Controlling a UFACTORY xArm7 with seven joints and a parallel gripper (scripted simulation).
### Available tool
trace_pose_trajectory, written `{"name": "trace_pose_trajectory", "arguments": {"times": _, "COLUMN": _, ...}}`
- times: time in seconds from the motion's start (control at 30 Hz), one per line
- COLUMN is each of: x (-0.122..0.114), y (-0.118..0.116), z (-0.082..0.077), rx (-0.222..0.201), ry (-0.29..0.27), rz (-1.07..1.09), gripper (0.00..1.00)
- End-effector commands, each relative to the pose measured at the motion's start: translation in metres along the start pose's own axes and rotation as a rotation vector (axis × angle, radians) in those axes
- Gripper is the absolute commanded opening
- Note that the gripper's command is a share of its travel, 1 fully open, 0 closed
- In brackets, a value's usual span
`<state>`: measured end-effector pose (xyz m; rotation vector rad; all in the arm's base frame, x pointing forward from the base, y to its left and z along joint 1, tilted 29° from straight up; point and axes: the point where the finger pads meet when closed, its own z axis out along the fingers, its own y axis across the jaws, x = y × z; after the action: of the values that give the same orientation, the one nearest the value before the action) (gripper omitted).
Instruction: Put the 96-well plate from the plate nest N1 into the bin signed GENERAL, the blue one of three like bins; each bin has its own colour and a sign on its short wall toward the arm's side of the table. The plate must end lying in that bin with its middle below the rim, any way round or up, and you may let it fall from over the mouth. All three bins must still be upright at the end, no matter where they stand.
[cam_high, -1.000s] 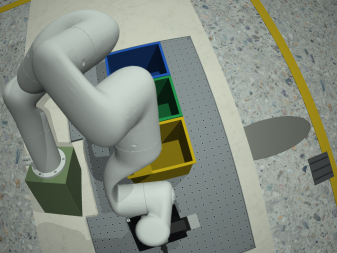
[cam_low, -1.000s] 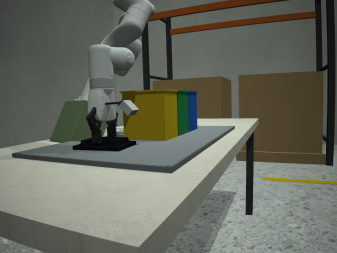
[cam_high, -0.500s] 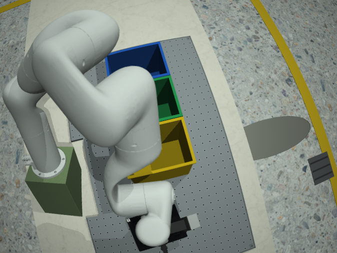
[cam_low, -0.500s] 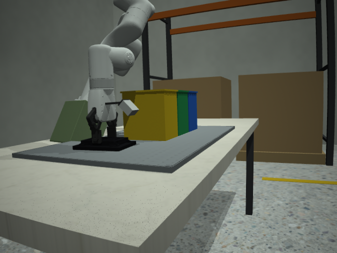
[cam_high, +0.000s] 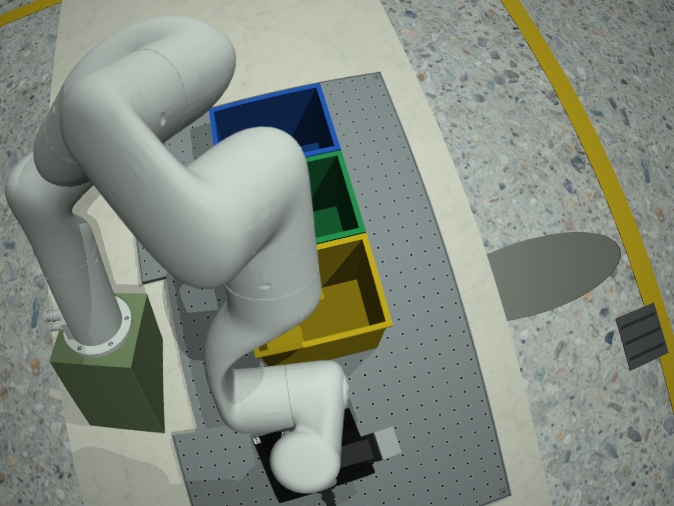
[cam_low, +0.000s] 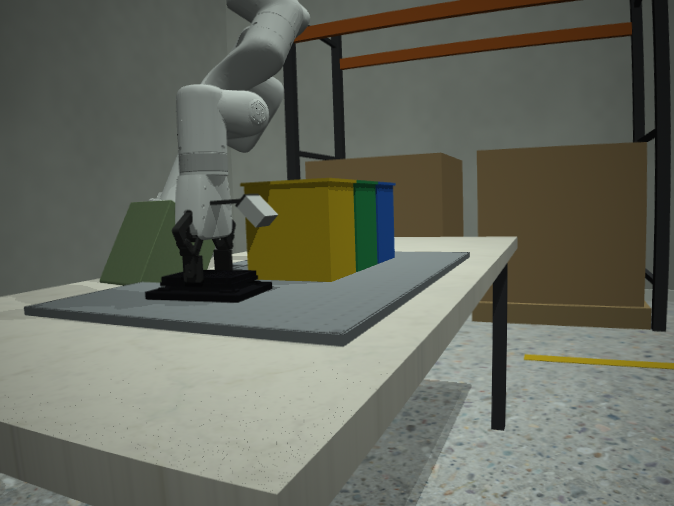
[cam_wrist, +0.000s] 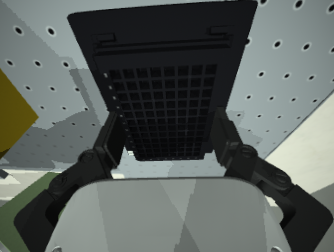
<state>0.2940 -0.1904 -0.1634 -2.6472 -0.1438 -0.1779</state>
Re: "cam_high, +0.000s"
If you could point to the yellow open bin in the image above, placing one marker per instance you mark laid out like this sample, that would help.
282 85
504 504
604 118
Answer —
352 312

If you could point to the green open-top bin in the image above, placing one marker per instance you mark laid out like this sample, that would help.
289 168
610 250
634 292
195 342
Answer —
335 207

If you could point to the blue open-top bin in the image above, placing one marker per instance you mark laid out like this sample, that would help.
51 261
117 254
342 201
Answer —
301 112

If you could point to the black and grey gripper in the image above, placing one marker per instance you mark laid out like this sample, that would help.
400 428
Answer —
327 495

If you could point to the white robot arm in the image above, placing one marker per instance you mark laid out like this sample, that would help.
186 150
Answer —
247 198

